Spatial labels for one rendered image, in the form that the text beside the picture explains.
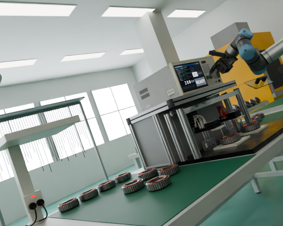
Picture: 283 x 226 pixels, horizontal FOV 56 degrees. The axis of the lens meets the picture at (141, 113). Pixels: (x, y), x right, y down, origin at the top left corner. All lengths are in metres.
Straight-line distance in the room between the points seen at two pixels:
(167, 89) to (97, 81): 7.45
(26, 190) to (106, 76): 7.91
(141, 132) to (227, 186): 0.81
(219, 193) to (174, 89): 0.79
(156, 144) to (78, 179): 6.44
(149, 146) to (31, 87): 6.62
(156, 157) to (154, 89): 0.42
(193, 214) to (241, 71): 4.61
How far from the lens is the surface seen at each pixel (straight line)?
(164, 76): 1.62
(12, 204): 7.42
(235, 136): 1.50
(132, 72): 9.97
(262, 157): 1.24
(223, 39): 5.75
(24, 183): 1.57
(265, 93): 5.21
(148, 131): 1.63
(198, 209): 0.88
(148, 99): 1.75
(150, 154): 1.68
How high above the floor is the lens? 1.02
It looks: 3 degrees up
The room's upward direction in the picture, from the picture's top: 20 degrees counter-clockwise
